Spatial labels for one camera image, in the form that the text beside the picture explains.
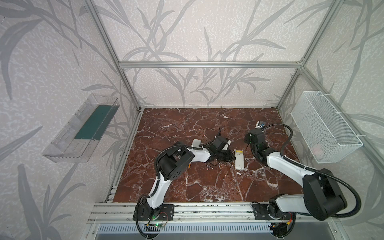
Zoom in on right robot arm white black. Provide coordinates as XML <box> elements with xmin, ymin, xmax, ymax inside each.
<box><xmin>244</xmin><ymin>128</ymin><xmax>362</xmax><ymax>221</ymax></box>

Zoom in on red white remote control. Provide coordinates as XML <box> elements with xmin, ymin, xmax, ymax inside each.
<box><xmin>191</xmin><ymin>139</ymin><xmax>203</xmax><ymax>150</ymax></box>

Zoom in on clear plastic wall bin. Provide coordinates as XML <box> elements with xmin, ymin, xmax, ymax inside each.
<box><xmin>43</xmin><ymin>94</ymin><xmax>120</xmax><ymax>163</ymax></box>

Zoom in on aluminium frame crossbar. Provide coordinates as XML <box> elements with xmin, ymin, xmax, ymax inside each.
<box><xmin>119</xmin><ymin>61</ymin><xmax>302</xmax><ymax>69</ymax></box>

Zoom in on white remote control yellow buttons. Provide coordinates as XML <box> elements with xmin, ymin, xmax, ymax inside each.
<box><xmin>235</xmin><ymin>150</ymin><xmax>245</xmax><ymax>170</ymax></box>

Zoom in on white wire mesh basket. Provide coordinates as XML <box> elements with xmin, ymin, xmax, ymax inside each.
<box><xmin>291</xmin><ymin>91</ymin><xmax>363</xmax><ymax>164</ymax></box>

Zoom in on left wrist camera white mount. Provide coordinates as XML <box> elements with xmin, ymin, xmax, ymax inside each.
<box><xmin>223</xmin><ymin>139</ymin><xmax>231</xmax><ymax>150</ymax></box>

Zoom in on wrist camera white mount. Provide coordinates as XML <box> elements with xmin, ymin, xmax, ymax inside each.
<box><xmin>223</xmin><ymin>139</ymin><xmax>231</xmax><ymax>150</ymax></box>
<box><xmin>255</xmin><ymin>121</ymin><xmax>266</xmax><ymax>129</ymax></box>

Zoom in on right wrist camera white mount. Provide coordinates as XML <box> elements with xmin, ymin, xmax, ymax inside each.
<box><xmin>255</xmin><ymin>121</ymin><xmax>266</xmax><ymax>129</ymax></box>

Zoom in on right black corrugated cable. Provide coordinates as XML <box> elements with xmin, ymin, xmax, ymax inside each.
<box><xmin>262</xmin><ymin>123</ymin><xmax>362</xmax><ymax>218</ymax></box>

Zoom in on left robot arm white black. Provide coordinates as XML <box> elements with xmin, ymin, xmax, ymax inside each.
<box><xmin>133</xmin><ymin>134</ymin><xmax>236</xmax><ymax>221</ymax></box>

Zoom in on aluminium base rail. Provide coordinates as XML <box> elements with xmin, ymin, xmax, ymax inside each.
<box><xmin>86</xmin><ymin>201</ymin><xmax>340</xmax><ymax>224</ymax></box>

